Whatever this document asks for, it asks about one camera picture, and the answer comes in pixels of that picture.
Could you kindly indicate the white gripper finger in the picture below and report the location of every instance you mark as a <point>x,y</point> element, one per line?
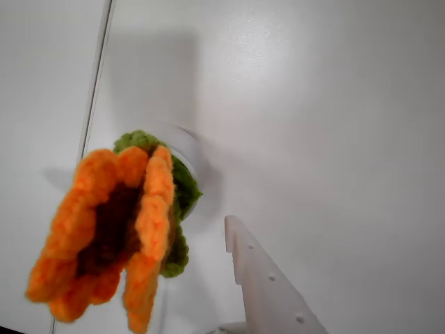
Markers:
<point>271,299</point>

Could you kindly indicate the crochet sunflower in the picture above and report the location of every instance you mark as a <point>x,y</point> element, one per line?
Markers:
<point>104,222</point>

